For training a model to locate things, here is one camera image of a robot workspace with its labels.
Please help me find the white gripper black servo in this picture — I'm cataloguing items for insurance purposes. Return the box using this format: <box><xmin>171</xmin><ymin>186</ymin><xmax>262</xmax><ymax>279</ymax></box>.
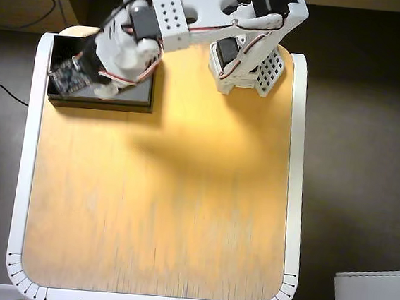
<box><xmin>72</xmin><ymin>13</ymin><xmax>166</xmax><ymax>106</ymax></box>

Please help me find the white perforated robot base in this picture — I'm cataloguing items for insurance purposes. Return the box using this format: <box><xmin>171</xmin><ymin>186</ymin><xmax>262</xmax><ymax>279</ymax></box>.
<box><xmin>204</xmin><ymin>33</ymin><xmax>290</xmax><ymax>101</ymax></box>

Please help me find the black bin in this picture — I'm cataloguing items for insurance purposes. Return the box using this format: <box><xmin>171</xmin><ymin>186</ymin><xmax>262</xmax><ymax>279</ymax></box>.
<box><xmin>45</xmin><ymin>32</ymin><xmax>161</xmax><ymax>117</ymax></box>

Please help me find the white flat device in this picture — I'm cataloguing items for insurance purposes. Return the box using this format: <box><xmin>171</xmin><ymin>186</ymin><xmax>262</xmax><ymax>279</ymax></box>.
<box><xmin>332</xmin><ymin>263</ymin><xmax>400</xmax><ymax>300</ymax></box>

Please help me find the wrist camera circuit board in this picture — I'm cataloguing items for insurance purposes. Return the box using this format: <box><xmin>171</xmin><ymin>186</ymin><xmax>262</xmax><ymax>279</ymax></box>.
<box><xmin>47</xmin><ymin>56</ymin><xmax>93</xmax><ymax>100</ymax></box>

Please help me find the thin black floor cable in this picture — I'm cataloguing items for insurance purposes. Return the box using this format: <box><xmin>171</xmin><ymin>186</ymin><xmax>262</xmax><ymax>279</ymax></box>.
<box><xmin>0</xmin><ymin>82</ymin><xmax>32</xmax><ymax>108</ymax></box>

